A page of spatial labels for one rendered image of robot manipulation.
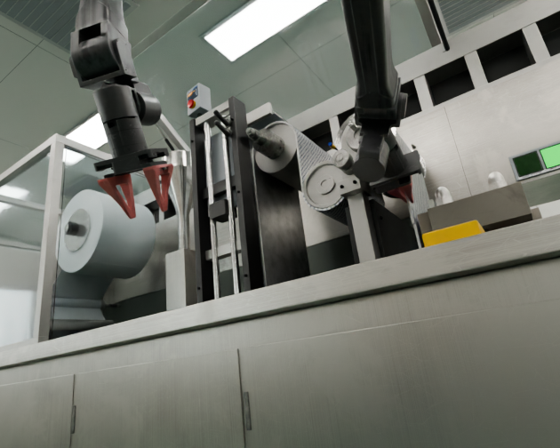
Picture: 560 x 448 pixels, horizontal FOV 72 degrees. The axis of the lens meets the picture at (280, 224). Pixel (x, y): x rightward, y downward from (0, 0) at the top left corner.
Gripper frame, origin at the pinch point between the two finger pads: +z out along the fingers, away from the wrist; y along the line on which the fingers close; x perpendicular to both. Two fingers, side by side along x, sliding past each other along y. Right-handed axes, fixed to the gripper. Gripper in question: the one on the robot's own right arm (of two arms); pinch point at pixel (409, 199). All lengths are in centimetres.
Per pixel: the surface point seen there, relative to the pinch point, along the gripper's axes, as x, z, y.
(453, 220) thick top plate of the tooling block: -10.3, -0.7, 8.0
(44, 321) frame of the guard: -21, -14, -102
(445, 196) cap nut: -4.9, -2.0, 7.5
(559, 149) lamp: 25.1, 20.1, 31.2
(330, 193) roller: 5.1, -4.7, -17.2
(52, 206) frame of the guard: 10, -33, -102
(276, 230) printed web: 6.8, 2.4, -38.1
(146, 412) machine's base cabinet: -45, -7, -50
